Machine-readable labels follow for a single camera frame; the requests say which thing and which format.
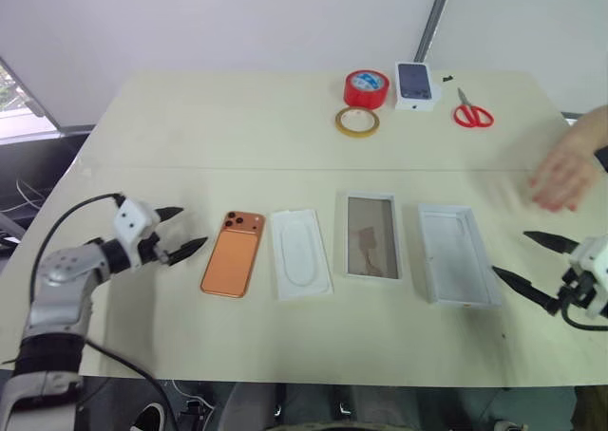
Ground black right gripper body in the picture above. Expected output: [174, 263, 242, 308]
[554, 267, 599, 316]

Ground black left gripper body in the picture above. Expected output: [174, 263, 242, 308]
[137, 231, 175, 268]

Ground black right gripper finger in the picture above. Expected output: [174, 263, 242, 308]
[522, 231, 579, 256]
[492, 266, 560, 316]

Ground orange smartphone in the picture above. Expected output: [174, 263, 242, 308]
[199, 210, 266, 300]

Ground white box insert tray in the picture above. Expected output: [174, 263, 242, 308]
[269, 207, 334, 302]

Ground white box with dark phone print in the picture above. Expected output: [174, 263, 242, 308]
[393, 61, 443, 113]

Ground person's bare hand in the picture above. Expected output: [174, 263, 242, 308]
[527, 131, 600, 213]

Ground yellow tape roll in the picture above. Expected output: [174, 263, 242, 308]
[333, 105, 382, 140]

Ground red tape roll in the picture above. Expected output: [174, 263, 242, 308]
[343, 68, 390, 110]

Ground grey metal pole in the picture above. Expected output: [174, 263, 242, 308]
[412, 0, 456, 65]

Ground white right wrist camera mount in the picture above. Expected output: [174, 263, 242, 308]
[567, 234, 608, 319]

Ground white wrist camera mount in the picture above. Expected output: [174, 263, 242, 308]
[567, 234, 608, 319]
[112, 198, 161, 266]

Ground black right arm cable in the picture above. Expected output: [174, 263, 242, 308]
[561, 302, 608, 332]

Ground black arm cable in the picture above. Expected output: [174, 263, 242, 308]
[561, 302, 608, 332]
[28, 192, 181, 431]

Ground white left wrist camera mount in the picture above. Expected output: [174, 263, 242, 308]
[112, 198, 161, 266]

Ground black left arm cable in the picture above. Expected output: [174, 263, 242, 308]
[28, 192, 181, 431]

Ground white loose cables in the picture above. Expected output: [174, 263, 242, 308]
[13, 178, 49, 210]

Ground red handled scissors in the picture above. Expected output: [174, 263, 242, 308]
[451, 86, 495, 129]

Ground grey window frame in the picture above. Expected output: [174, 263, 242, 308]
[0, 56, 63, 133]

